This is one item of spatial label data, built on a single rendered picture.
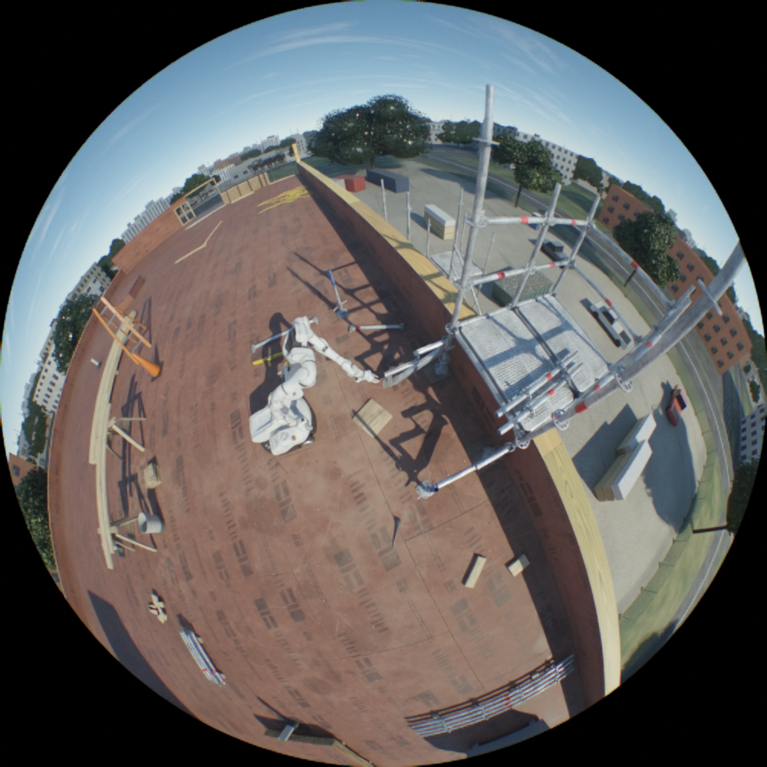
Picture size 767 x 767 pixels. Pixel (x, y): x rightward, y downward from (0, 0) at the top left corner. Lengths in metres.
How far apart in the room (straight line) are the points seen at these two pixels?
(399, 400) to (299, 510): 1.57
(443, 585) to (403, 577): 0.41
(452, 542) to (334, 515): 1.16
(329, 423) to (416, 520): 1.33
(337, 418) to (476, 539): 1.90
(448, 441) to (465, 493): 0.56
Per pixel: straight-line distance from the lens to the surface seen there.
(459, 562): 2.49
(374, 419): 2.40
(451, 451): 2.38
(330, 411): 2.55
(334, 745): 4.88
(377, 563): 2.44
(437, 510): 2.33
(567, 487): 2.06
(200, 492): 3.42
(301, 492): 2.52
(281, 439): 2.26
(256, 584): 3.08
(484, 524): 2.47
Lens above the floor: 2.30
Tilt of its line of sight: 64 degrees down
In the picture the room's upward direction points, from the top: 10 degrees counter-clockwise
